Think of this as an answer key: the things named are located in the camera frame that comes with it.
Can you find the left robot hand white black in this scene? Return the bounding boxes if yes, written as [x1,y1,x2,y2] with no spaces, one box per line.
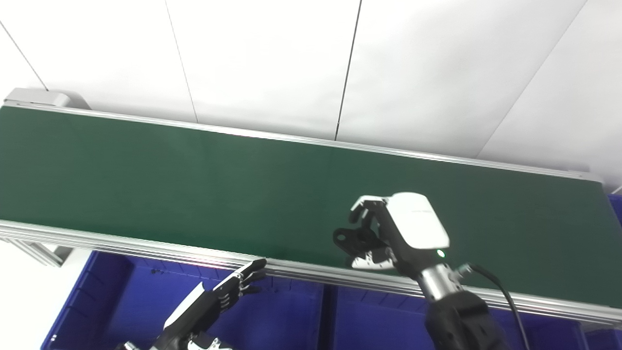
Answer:
[153,258,268,350]

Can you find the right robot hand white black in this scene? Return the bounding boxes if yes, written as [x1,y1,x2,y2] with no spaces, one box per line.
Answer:
[350,192,450,280]

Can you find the black flanged machine part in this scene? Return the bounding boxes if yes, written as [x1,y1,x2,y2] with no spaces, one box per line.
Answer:
[333,226,389,258]

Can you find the blue plastic bin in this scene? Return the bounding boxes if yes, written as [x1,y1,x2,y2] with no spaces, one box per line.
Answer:
[322,284,589,350]
[582,193,622,350]
[41,250,327,350]

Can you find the green conveyor belt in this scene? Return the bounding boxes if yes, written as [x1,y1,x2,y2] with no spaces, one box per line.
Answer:
[0,100,622,327]
[0,106,622,310]

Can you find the aluminium conveyor leg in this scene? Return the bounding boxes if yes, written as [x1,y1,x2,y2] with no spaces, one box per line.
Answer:
[9,240,74,268]

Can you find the grey conveyor motor housing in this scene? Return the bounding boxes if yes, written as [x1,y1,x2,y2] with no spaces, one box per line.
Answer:
[4,88,91,111]

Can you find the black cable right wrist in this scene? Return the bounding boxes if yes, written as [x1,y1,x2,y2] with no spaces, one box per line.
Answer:
[457,262,531,350]

